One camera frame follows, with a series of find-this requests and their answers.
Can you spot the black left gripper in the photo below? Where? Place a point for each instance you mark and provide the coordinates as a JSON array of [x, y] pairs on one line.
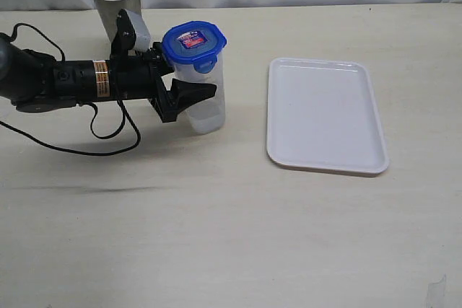
[[136, 75]]

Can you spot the clear plastic tall container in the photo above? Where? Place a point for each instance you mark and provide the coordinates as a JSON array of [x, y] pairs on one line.
[[209, 115]]

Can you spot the blue plastic snap lid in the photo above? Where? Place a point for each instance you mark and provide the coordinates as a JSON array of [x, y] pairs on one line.
[[195, 43]]

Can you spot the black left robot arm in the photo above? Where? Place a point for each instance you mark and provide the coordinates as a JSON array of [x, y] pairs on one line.
[[36, 82]]

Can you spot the white rectangular tray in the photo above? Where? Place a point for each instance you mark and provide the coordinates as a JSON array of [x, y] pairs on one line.
[[322, 116]]

